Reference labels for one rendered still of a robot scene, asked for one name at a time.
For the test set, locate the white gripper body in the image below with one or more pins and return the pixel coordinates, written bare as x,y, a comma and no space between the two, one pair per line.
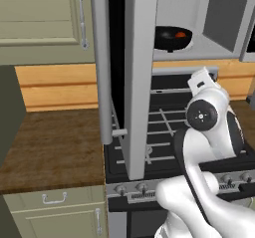
207,74

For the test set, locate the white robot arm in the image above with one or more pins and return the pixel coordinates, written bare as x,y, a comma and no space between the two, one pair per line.
212,198

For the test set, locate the red tomato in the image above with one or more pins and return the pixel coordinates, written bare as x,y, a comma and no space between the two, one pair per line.
181,35

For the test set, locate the black bowl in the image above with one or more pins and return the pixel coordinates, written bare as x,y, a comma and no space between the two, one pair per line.
167,39

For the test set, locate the grey microwave door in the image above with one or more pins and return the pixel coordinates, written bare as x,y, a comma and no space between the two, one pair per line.
141,82

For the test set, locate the grey microwave oven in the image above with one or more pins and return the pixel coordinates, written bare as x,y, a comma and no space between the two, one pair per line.
215,3

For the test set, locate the pale green base cupboard door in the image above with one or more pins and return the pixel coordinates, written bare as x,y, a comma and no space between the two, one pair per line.
59,225

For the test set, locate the black and silver stove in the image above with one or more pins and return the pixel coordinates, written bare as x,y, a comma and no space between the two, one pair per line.
162,116

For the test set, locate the silver stove knob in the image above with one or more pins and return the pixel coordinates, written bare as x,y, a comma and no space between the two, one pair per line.
142,187
120,190
246,176
228,178

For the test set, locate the dark grey tall cabinet side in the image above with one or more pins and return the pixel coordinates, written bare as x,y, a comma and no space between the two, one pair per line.
10,109

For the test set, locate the pale green drawer front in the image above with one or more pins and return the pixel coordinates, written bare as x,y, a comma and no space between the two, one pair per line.
26,200

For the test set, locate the pale green wall cupboard door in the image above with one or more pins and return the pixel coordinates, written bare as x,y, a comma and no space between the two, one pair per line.
36,16

